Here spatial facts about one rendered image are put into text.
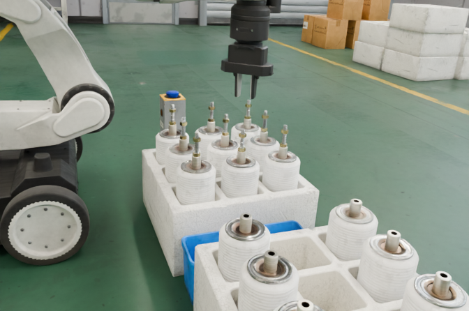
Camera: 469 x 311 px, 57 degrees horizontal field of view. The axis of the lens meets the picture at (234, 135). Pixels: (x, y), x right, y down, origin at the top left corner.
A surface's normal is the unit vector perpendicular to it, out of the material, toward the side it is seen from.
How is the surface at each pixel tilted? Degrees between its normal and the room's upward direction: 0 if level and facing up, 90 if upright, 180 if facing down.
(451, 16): 90
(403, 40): 90
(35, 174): 0
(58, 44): 114
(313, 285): 90
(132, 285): 0
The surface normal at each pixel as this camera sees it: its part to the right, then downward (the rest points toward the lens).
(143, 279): 0.05, -0.94
